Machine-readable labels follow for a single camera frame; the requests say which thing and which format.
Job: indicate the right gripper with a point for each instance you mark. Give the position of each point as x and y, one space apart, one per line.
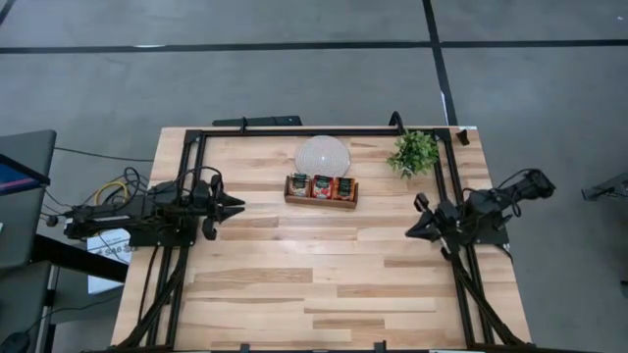
444 218

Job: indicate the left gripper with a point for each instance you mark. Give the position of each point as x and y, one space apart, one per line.
211 201

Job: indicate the beige vanilla cinnamon tea packet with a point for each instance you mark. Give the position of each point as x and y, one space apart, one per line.
298 185

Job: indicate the orange peach tea packet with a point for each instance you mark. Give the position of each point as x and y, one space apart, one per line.
345 188

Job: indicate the red strawberry tea packet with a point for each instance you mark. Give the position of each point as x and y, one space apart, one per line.
322 187

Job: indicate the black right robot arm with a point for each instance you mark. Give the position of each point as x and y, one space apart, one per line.
500 206

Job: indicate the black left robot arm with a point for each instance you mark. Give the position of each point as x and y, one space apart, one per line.
122 213

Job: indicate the wooden tea box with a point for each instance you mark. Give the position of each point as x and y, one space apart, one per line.
319 201

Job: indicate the green plant in white pot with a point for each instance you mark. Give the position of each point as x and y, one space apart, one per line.
414 153

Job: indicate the black flat floor bar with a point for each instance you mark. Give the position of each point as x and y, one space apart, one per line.
257 121

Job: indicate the white woven round placemat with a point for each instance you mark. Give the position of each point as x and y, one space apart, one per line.
323 157

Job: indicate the white cardboard box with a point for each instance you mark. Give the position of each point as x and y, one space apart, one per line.
105 260

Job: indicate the dark grey desk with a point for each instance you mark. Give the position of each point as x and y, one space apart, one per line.
29 225

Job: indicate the laptop with blue screen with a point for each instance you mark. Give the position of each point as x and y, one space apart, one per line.
15 179

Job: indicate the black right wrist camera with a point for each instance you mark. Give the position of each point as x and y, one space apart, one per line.
422 201

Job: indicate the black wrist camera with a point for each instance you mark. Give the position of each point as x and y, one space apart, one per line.
209 229
422 201

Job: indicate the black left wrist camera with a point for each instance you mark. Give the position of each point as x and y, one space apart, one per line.
209 229

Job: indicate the black frame corner bracket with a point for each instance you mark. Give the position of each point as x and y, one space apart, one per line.
462 137

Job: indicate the black frame hook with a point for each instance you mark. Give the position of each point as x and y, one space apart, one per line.
244 348
396 120
380 347

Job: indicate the black aluminium table frame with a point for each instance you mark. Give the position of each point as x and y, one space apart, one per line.
363 131

